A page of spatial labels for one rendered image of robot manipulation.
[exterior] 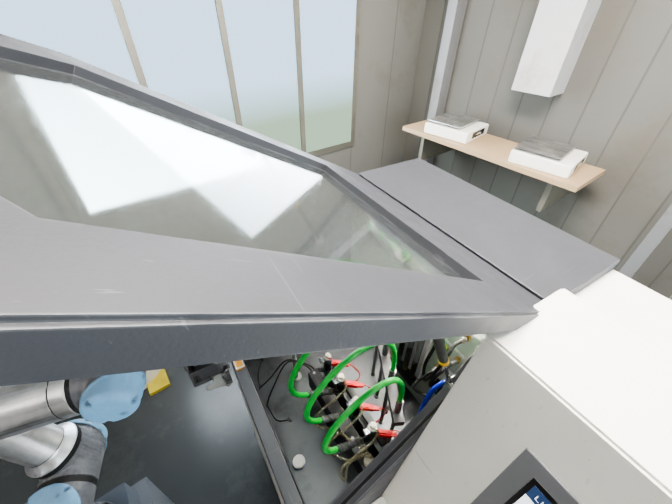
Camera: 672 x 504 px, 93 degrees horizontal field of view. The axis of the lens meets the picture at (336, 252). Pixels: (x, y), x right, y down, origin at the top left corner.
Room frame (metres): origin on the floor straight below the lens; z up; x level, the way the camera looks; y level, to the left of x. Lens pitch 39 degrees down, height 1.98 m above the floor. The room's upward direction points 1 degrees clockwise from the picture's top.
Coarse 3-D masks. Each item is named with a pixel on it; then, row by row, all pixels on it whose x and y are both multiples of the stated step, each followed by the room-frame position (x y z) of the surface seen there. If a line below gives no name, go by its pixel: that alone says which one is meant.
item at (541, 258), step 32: (416, 160) 1.15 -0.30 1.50; (384, 192) 0.91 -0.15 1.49; (416, 192) 0.90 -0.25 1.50; (448, 192) 0.91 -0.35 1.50; (480, 192) 0.91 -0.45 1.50; (448, 224) 0.72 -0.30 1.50; (480, 224) 0.73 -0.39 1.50; (512, 224) 0.73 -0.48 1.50; (544, 224) 0.73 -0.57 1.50; (480, 256) 0.59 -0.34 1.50; (512, 256) 0.59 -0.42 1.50; (544, 256) 0.59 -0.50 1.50; (576, 256) 0.59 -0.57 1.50; (608, 256) 0.60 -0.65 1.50; (544, 288) 0.48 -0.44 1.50; (576, 288) 0.49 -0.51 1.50; (608, 288) 0.52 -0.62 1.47; (640, 288) 0.52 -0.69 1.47; (640, 320) 0.43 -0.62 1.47
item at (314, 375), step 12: (312, 372) 0.59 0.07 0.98; (324, 372) 0.62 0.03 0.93; (312, 384) 0.56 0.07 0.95; (324, 396) 0.51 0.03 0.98; (336, 396) 0.55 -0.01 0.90; (348, 396) 0.51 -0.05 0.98; (336, 408) 0.47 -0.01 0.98; (348, 420) 0.44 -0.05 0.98; (360, 420) 0.44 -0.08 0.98; (336, 432) 0.43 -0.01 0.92; (348, 432) 0.40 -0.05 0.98; (360, 432) 0.42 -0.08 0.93; (360, 468) 0.32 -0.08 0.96
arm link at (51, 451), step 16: (32, 432) 0.29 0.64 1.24; (48, 432) 0.30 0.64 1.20; (64, 432) 0.32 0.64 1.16; (80, 432) 0.33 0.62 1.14; (96, 432) 0.35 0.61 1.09; (0, 448) 0.25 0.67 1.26; (16, 448) 0.26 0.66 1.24; (32, 448) 0.27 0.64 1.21; (48, 448) 0.28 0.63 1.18; (64, 448) 0.29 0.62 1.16; (80, 448) 0.30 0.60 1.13; (96, 448) 0.31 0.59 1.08; (32, 464) 0.25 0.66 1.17; (48, 464) 0.26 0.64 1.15; (64, 464) 0.26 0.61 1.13; (80, 464) 0.27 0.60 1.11; (96, 464) 0.28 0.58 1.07
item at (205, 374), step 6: (186, 366) 0.38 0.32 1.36; (192, 366) 0.38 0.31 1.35; (198, 366) 0.38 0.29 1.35; (204, 366) 0.38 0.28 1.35; (210, 366) 0.38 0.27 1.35; (216, 366) 0.39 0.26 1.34; (228, 366) 0.40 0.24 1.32; (192, 372) 0.37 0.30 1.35; (198, 372) 0.37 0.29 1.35; (204, 372) 0.37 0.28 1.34; (210, 372) 0.38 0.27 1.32; (216, 372) 0.39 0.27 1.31; (192, 378) 0.36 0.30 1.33; (198, 378) 0.37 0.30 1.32; (204, 378) 0.38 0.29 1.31; (210, 378) 0.38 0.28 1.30; (198, 384) 0.36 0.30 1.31
